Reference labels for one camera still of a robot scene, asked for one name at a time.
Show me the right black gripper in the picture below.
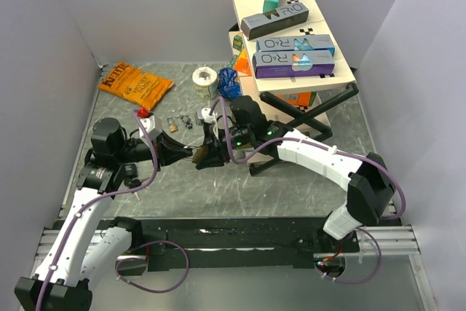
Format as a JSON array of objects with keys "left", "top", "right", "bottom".
[{"left": 193, "top": 125, "right": 253, "bottom": 171}]

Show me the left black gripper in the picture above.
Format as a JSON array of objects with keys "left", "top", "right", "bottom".
[{"left": 116, "top": 129, "right": 194, "bottom": 171}]

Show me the large brass padlock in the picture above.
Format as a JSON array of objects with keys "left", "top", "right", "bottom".
[{"left": 184, "top": 145, "right": 208, "bottom": 165}]

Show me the small brass padlock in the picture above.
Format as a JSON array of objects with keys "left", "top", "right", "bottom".
[{"left": 167, "top": 117, "right": 178, "bottom": 133}]

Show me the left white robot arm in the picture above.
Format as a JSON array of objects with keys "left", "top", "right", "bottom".
[{"left": 15, "top": 115, "right": 192, "bottom": 310}]

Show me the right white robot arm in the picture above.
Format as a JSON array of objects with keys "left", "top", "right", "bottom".
[{"left": 193, "top": 96, "right": 396, "bottom": 252}]

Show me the black padlock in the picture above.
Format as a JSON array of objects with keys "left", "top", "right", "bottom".
[{"left": 123, "top": 163, "right": 138, "bottom": 183}]

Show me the orange Kettle chips bag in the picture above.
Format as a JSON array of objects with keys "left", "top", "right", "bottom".
[{"left": 98, "top": 61, "right": 174, "bottom": 111}]

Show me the blue snack bag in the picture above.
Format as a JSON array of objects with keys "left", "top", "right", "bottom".
[{"left": 217, "top": 68, "right": 242, "bottom": 101}]

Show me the toilet paper roll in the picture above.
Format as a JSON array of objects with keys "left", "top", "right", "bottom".
[{"left": 191, "top": 66, "right": 218, "bottom": 100}]

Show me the orange box on shelf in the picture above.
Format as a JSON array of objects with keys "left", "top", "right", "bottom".
[{"left": 233, "top": 49, "right": 252, "bottom": 76}]

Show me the purple R&O box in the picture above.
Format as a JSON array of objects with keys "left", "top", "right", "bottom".
[{"left": 252, "top": 50, "right": 335, "bottom": 79}]

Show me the green box on shelf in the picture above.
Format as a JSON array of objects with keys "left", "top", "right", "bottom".
[{"left": 232, "top": 33, "right": 243, "bottom": 52}]

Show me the grey R&O box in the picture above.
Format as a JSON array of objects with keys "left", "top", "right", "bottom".
[{"left": 240, "top": 2, "right": 309, "bottom": 40}]

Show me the blue R&O box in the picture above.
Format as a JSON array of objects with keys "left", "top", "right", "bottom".
[{"left": 256, "top": 34, "right": 335, "bottom": 56}]

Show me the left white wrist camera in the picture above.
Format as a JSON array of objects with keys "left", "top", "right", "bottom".
[{"left": 136, "top": 108, "right": 163, "bottom": 143}]

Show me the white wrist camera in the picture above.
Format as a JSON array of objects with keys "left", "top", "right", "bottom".
[
  {"left": 195, "top": 107, "right": 218, "bottom": 127},
  {"left": 136, "top": 108, "right": 163, "bottom": 143}
]

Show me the panda keychain with keys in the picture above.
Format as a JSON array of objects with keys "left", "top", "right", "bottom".
[{"left": 178, "top": 115, "right": 193, "bottom": 130}]

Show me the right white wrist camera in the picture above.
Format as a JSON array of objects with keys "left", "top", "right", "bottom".
[{"left": 195, "top": 107, "right": 218, "bottom": 127}]

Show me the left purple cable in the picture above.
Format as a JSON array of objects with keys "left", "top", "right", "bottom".
[{"left": 34, "top": 109, "right": 190, "bottom": 311}]

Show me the purple cable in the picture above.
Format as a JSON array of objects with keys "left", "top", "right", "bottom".
[
  {"left": 207, "top": 96, "right": 407, "bottom": 286},
  {"left": 34, "top": 109, "right": 190, "bottom": 311}
]

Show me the cream shelf rack black frame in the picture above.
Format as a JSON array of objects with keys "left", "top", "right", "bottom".
[{"left": 227, "top": 0, "right": 360, "bottom": 176}]

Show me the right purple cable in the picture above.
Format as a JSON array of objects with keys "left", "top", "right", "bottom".
[{"left": 207, "top": 96, "right": 407, "bottom": 286}]

